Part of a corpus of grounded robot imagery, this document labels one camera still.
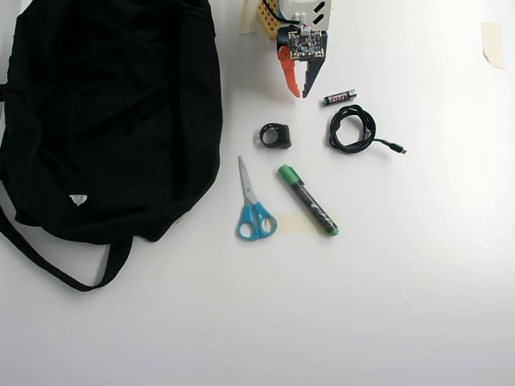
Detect black fabric bag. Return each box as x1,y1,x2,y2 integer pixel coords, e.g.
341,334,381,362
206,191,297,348
0,0,225,293

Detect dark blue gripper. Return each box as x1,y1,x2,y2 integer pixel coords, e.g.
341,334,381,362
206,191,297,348
276,25,329,100

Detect blue-handled scissors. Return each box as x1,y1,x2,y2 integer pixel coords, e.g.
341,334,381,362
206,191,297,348
235,155,278,242

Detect beige masking tape strip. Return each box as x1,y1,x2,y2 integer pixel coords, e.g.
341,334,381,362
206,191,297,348
480,22,506,70

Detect camera circuit board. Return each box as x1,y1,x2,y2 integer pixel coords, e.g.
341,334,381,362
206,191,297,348
286,26,325,63

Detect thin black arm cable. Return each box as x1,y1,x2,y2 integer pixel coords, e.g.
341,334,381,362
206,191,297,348
263,0,301,29

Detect yellow perforated base block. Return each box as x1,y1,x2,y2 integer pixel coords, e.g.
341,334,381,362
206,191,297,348
256,0,282,40

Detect black ring strap clip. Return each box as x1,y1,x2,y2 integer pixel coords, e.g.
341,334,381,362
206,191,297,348
258,121,292,150

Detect white plastic cylinder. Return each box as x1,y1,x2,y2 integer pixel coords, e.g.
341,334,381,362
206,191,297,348
237,0,258,35

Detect black coiled USB cable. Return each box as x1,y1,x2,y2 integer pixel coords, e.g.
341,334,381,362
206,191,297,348
328,104,408,156

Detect black AA battery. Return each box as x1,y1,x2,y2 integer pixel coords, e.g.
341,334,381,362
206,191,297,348
323,89,358,108

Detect green marker with black barrel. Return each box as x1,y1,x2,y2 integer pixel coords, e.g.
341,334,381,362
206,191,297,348
277,163,340,237

